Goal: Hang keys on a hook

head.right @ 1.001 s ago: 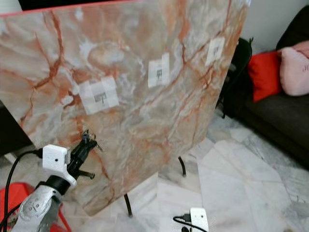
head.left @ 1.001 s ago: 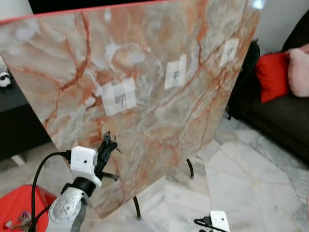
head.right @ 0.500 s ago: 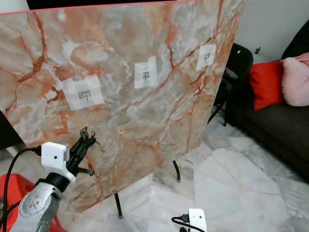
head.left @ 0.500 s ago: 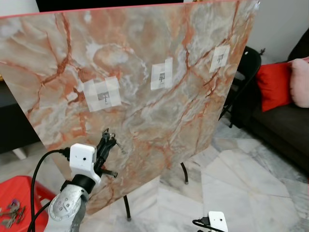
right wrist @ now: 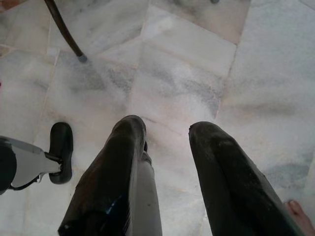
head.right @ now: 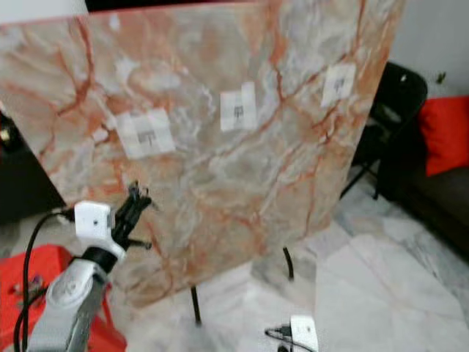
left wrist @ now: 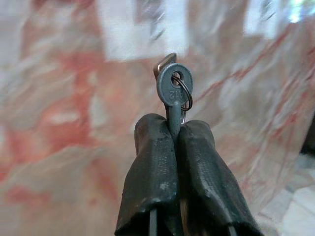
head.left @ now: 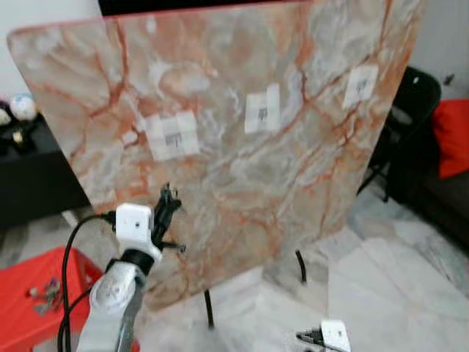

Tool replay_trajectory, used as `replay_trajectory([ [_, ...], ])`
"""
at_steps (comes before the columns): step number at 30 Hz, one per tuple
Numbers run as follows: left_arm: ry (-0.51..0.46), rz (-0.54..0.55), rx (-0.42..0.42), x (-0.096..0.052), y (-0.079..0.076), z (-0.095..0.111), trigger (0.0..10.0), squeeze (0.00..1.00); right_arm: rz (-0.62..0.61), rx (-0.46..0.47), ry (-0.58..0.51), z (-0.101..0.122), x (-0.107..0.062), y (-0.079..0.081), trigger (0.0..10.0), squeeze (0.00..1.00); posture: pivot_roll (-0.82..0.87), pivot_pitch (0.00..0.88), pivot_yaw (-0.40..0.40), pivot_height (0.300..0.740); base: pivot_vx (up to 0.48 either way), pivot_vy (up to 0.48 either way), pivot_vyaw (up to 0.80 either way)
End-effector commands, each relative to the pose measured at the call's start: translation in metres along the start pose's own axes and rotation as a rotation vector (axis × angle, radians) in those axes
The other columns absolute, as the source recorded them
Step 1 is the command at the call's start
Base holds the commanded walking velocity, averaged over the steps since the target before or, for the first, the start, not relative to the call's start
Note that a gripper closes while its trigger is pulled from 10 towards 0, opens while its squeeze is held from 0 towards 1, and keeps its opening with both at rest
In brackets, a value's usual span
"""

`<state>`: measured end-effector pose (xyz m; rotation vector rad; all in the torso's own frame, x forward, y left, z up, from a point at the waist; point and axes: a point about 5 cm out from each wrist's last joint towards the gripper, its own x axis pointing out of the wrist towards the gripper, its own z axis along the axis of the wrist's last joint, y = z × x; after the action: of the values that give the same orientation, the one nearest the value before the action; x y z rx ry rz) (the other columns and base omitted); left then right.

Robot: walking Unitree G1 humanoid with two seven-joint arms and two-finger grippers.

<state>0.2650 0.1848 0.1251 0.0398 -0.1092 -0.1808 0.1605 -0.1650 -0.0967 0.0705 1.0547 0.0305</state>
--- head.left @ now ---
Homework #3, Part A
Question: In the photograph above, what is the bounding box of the bunch of metal keys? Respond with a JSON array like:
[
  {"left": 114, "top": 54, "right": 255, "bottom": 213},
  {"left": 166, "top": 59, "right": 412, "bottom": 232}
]
[{"left": 28, "top": 277, "right": 67, "bottom": 316}]

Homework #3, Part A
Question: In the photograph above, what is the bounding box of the marble pattern folding table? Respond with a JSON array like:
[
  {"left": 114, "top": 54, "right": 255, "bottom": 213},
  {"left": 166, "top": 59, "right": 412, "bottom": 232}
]
[{"left": 7, "top": 0, "right": 427, "bottom": 329}]

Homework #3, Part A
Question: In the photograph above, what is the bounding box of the black low sideboard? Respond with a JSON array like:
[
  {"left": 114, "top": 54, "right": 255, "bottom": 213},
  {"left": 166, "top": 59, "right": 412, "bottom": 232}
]
[{"left": 0, "top": 117, "right": 92, "bottom": 230}]

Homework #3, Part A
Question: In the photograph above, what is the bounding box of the dark sofa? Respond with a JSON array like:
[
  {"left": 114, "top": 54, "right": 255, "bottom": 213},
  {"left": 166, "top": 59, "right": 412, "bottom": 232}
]
[{"left": 387, "top": 132, "right": 469, "bottom": 250}]

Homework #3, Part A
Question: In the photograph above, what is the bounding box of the red cushion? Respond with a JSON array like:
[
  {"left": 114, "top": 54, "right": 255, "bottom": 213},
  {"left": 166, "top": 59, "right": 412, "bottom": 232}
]
[{"left": 431, "top": 98, "right": 469, "bottom": 180}]

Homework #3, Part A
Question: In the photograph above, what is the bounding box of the red plastic stool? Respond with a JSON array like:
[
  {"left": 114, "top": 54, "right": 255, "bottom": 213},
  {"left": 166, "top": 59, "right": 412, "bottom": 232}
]
[{"left": 0, "top": 246, "right": 141, "bottom": 352}]

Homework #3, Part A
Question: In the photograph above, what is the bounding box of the white round ornament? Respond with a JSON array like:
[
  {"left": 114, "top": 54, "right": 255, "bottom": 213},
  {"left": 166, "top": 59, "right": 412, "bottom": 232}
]
[{"left": 9, "top": 93, "right": 39, "bottom": 122}]

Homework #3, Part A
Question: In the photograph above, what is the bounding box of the black folding chair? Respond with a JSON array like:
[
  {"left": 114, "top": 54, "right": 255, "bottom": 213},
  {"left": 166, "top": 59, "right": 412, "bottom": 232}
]
[{"left": 358, "top": 66, "right": 443, "bottom": 205}]

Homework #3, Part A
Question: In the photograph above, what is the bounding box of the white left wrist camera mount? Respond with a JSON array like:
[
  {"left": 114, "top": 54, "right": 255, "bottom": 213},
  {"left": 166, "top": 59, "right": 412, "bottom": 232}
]
[{"left": 114, "top": 203, "right": 163, "bottom": 261}]

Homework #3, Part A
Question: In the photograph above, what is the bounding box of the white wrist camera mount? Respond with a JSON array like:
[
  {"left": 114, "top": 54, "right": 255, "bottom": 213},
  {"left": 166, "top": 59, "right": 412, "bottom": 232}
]
[
  {"left": 320, "top": 320, "right": 352, "bottom": 352},
  {"left": 114, "top": 203, "right": 163, "bottom": 261}
]

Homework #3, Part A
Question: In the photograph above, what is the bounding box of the white taped wall hook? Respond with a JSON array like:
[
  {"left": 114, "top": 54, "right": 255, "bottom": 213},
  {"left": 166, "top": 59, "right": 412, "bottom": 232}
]
[
  {"left": 344, "top": 65, "right": 380, "bottom": 110},
  {"left": 243, "top": 84, "right": 282, "bottom": 135},
  {"left": 145, "top": 110, "right": 200, "bottom": 161}
]

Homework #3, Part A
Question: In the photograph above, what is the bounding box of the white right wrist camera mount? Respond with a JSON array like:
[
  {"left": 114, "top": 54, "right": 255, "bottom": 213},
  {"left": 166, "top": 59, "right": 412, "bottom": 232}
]
[{"left": 320, "top": 320, "right": 352, "bottom": 352}]

